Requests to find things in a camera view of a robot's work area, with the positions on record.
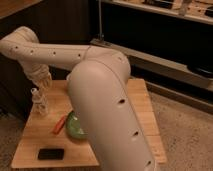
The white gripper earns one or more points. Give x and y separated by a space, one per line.
39 74

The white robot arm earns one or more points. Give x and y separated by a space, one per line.
97 90

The clear plastic water bottle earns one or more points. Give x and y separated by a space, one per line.
39 102

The orange carrot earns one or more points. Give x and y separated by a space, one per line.
59 125

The green bowl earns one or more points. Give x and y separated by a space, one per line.
73 127

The black smartphone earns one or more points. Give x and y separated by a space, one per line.
51 154

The wooden table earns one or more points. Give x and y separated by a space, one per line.
38 131

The metal shelf rack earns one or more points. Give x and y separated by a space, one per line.
172 53

